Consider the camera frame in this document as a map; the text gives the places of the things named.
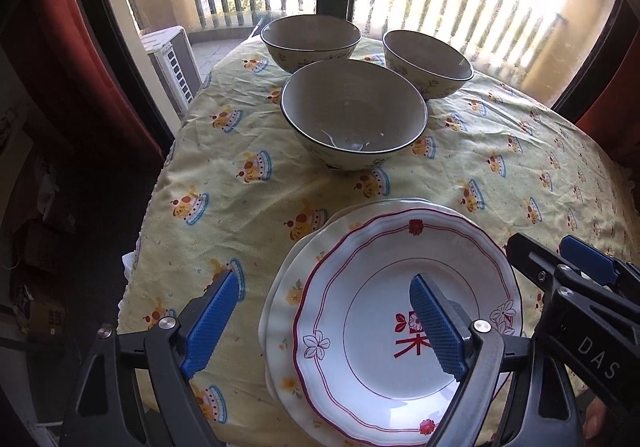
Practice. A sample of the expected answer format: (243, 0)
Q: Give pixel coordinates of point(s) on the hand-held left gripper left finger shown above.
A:
(210, 322)

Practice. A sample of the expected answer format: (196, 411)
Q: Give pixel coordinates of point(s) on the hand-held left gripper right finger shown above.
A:
(437, 327)

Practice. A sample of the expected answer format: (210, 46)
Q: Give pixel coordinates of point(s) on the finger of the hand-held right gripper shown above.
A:
(587, 254)
(532, 264)

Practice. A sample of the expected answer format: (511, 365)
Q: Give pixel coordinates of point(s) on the red-rimmed white plate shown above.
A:
(370, 327)

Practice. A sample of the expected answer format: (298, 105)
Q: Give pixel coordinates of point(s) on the yellow flower scalloped plate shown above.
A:
(285, 299)

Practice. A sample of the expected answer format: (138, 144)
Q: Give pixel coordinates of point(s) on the large white beaded plate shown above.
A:
(395, 203)

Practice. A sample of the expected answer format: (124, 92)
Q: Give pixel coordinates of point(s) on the grey floral ceramic bowl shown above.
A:
(310, 39)
(427, 62)
(352, 107)

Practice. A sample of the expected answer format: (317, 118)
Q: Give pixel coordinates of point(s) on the person's right hand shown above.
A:
(597, 424)

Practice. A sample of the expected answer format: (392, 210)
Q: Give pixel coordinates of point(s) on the red curtain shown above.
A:
(70, 57)
(612, 127)

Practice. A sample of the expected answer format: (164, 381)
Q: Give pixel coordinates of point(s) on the cardboard box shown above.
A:
(42, 317)

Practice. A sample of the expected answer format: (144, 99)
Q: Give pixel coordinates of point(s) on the yellow printed tablecloth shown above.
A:
(240, 137)

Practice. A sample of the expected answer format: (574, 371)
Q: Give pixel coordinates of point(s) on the white air conditioner unit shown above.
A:
(172, 62)

